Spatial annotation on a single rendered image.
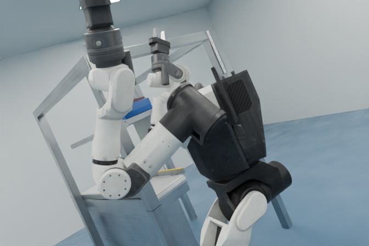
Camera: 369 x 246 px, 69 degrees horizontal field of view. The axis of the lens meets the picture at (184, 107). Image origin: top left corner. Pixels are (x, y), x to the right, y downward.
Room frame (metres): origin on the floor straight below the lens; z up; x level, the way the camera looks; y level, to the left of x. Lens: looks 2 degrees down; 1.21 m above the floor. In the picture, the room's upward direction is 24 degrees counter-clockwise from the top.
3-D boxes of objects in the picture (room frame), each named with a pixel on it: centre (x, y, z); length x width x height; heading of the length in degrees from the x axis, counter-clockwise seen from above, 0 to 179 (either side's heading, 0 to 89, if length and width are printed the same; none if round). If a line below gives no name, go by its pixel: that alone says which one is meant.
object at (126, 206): (2.03, 0.72, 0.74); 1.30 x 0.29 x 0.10; 43
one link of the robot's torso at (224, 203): (0.99, -0.12, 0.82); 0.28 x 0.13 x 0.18; 115
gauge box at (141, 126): (1.68, 0.23, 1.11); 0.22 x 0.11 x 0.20; 43
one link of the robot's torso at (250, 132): (0.96, -0.09, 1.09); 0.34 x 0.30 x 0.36; 171
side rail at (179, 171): (2.11, 0.61, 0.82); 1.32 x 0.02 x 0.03; 43
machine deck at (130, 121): (1.74, 0.47, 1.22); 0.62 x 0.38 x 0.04; 43
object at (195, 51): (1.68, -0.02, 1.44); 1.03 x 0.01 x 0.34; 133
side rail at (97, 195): (1.93, 0.81, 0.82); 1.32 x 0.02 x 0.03; 43
